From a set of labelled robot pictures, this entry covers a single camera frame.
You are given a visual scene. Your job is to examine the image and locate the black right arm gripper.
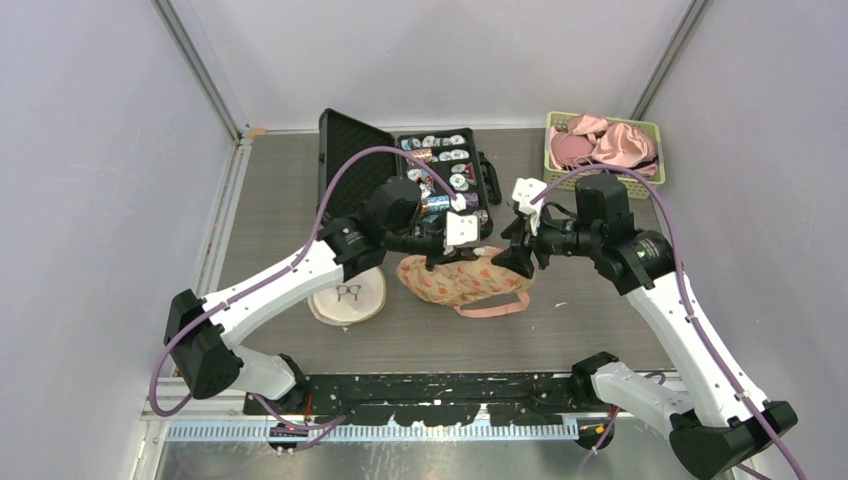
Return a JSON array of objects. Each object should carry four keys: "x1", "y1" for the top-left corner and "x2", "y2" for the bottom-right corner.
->
[{"x1": 491, "y1": 201, "x2": 600, "y2": 278}]

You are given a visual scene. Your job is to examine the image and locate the floral mesh laundry bag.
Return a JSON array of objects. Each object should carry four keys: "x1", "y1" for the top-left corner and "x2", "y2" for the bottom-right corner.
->
[{"x1": 396, "y1": 246, "x2": 535, "y2": 319}]

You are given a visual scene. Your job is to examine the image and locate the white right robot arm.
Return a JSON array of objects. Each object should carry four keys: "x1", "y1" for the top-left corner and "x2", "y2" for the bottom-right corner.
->
[{"x1": 493, "y1": 174, "x2": 798, "y2": 479}]

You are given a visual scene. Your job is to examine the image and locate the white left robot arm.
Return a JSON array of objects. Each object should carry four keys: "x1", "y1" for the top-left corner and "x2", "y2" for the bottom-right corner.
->
[{"x1": 165, "y1": 179, "x2": 463, "y2": 414}]

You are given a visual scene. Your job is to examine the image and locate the pink bras in basket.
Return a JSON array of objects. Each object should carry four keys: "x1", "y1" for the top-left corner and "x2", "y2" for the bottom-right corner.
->
[{"x1": 548, "y1": 113, "x2": 659, "y2": 177}]

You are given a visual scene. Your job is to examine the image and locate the black poker chip case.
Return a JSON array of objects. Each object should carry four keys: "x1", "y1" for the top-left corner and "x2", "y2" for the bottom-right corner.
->
[{"x1": 318, "y1": 108, "x2": 502, "y2": 239}]

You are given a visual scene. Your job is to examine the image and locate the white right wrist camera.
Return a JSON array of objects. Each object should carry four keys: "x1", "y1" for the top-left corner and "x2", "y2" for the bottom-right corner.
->
[{"x1": 511, "y1": 178, "x2": 548, "y2": 235}]

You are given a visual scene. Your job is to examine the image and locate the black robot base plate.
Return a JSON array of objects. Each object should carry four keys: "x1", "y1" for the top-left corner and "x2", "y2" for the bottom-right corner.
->
[{"x1": 274, "y1": 372, "x2": 612, "y2": 427}]

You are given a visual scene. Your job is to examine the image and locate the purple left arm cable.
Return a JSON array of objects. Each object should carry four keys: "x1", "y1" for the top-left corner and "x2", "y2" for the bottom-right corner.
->
[{"x1": 148, "y1": 145, "x2": 465, "y2": 419}]

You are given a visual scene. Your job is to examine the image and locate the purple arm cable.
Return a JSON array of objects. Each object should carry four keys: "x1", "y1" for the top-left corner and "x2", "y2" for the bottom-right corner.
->
[
  {"x1": 148, "y1": 145, "x2": 465, "y2": 419},
  {"x1": 529, "y1": 165, "x2": 810, "y2": 480}
]

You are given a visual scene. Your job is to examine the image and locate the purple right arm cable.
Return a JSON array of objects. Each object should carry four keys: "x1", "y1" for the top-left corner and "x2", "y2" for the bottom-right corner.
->
[{"x1": 529, "y1": 165, "x2": 810, "y2": 480}]

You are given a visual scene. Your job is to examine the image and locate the aluminium frame rail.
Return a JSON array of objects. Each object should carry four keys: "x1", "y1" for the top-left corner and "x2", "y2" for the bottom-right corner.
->
[{"x1": 151, "y1": 0, "x2": 242, "y2": 144}]

